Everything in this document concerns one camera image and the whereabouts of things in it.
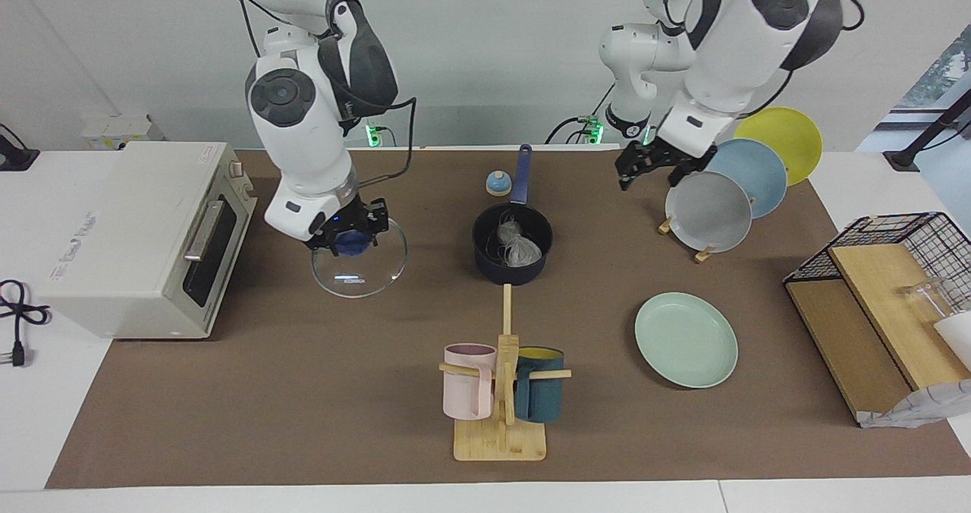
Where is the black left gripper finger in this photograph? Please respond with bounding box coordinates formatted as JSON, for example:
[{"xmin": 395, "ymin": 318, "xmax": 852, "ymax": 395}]
[
  {"xmin": 615, "ymin": 141, "xmax": 662, "ymax": 192},
  {"xmin": 667, "ymin": 156, "xmax": 718, "ymax": 188}
]

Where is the glass lid with blue knob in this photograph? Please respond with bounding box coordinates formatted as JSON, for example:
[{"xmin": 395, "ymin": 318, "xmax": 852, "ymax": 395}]
[{"xmin": 310, "ymin": 216, "xmax": 409, "ymax": 300}]

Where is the white vermicelli bundle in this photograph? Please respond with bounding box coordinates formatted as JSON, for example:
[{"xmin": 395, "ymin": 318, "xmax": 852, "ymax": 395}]
[{"xmin": 494, "ymin": 207, "xmax": 544, "ymax": 268}]

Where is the grey plate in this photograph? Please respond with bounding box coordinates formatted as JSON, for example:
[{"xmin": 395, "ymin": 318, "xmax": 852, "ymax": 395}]
[{"xmin": 665, "ymin": 170, "xmax": 754, "ymax": 254}]

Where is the light blue plate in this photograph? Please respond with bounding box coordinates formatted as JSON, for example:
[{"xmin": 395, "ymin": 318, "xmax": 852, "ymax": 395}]
[{"xmin": 705, "ymin": 137, "xmax": 789, "ymax": 220}]

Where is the wooden plate rack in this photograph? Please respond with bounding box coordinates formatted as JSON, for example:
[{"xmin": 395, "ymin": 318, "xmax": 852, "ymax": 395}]
[{"xmin": 657, "ymin": 197, "xmax": 756, "ymax": 264}]

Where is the yellow plate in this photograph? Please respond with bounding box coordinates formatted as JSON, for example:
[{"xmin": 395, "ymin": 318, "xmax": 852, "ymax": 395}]
[{"xmin": 733, "ymin": 106, "xmax": 824, "ymax": 188}]

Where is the pale green plate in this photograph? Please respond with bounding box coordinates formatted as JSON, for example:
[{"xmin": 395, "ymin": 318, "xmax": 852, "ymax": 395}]
[{"xmin": 633, "ymin": 291, "xmax": 740, "ymax": 390}]

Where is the brown table mat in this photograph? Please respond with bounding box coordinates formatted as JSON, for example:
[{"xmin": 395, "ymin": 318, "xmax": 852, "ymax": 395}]
[{"xmin": 45, "ymin": 148, "xmax": 971, "ymax": 490}]

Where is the pink mug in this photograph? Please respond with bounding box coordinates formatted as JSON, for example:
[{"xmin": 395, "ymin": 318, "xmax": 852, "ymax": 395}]
[{"xmin": 442, "ymin": 343, "xmax": 498, "ymax": 422}]

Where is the beige toaster oven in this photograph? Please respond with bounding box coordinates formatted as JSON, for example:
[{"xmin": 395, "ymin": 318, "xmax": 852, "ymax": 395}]
[{"xmin": 37, "ymin": 140, "xmax": 258, "ymax": 340}]

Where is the teal mug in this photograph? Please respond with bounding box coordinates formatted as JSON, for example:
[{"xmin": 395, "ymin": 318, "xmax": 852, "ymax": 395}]
[{"xmin": 514, "ymin": 345, "xmax": 566, "ymax": 425}]

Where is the wooden mug tree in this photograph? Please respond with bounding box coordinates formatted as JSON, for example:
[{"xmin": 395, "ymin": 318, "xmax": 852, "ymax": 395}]
[{"xmin": 438, "ymin": 283, "xmax": 573, "ymax": 463}]

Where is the light bamboo board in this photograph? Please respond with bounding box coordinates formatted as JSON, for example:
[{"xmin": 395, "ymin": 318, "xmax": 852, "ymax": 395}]
[{"xmin": 828, "ymin": 243, "xmax": 971, "ymax": 392}]

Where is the black stand pole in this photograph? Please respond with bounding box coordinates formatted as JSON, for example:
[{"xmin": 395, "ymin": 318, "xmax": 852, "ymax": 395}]
[{"xmin": 883, "ymin": 87, "xmax": 971, "ymax": 173}]

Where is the clear glass cup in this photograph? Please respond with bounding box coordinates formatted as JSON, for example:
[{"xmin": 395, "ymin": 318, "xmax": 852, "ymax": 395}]
[{"xmin": 898, "ymin": 277, "xmax": 958, "ymax": 325}]

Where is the white cup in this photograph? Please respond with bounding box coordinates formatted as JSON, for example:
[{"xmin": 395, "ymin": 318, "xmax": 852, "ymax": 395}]
[{"xmin": 932, "ymin": 311, "xmax": 971, "ymax": 370}]

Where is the white patterned bag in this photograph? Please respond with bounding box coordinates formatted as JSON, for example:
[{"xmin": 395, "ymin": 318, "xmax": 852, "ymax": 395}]
[{"xmin": 856, "ymin": 378, "xmax": 971, "ymax": 430}]

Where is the black base cable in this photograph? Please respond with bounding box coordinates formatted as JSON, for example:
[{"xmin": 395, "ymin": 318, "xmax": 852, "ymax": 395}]
[{"xmin": 545, "ymin": 83, "xmax": 617, "ymax": 146}]

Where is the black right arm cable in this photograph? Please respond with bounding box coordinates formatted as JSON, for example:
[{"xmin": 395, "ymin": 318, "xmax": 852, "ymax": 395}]
[{"xmin": 215, "ymin": 0, "xmax": 419, "ymax": 190}]

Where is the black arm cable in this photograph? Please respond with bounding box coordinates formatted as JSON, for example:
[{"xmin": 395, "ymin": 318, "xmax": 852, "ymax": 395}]
[
  {"xmin": 740, "ymin": 0, "xmax": 866, "ymax": 121},
  {"xmin": 215, "ymin": 0, "xmax": 419, "ymax": 190}
]

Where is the dark pot with purple handle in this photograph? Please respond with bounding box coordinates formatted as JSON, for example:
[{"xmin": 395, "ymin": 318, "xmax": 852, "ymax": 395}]
[{"xmin": 471, "ymin": 144, "xmax": 555, "ymax": 287}]

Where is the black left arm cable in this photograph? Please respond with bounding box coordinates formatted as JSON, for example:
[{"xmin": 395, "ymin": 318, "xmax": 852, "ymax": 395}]
[{"xmin": 740, "ymin": 0, "xmax": 866, "ymax": 121}]

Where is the white wall socket box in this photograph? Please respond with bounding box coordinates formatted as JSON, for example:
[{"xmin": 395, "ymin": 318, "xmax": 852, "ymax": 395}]
[{"xmin": 81, "ymin": 114, "xmax": 165, "ymax": 150}]

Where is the black wire basket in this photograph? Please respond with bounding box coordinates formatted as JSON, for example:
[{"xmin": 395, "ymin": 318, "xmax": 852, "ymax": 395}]
[{"xmin": 783, "ymin": 211, "xmax": 971, "ymax": 313}]

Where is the black power cord with plug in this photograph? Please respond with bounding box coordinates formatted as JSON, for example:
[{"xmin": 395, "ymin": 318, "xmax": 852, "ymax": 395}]
[{"xmin": 0, "ymin": 279, "xmax": 51, "ymax": 368}]

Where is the black clamp mount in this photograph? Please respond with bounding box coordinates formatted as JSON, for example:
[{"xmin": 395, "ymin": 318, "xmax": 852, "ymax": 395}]
[{"xmin": 0, "ymin": 122, "xmax": 41, "ymax": 173}]

